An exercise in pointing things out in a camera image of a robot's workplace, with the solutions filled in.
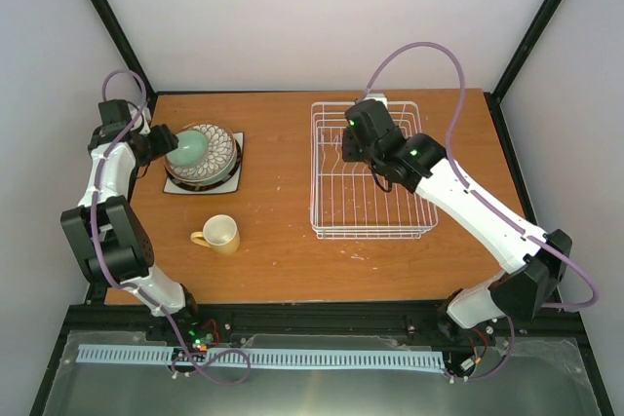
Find white wire dish rack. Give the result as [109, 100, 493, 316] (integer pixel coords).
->
[309, 101, 439, 240]

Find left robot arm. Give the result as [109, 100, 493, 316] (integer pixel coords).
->
[60, 99, 203, 341]

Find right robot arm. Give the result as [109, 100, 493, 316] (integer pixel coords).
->
[342, 99, 572, 340]

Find square black-rimmed plate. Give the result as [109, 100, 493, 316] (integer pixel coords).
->
[163, 132, 245, 195]

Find floral patterned plate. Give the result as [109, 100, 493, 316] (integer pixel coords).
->
[165, 123, 237, 180]

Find yellow ceramic mug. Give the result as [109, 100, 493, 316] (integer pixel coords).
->
[190, 214, 240, 255]

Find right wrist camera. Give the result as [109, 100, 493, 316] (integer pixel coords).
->
[365, 93, 388, 107]

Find light blue cable duct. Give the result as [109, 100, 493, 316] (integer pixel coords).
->
[75, 344, 445, 373]

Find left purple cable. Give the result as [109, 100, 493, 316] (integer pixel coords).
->
[90, 69, 252, 385]

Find purple cable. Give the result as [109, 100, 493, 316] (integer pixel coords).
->
[360, 41, 600, 383]
[90, 69, 252, 385]

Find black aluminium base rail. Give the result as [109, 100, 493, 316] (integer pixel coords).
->
[62, 301, 581, 354]

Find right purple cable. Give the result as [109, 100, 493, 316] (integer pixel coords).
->
[360, 41, 600, 383]

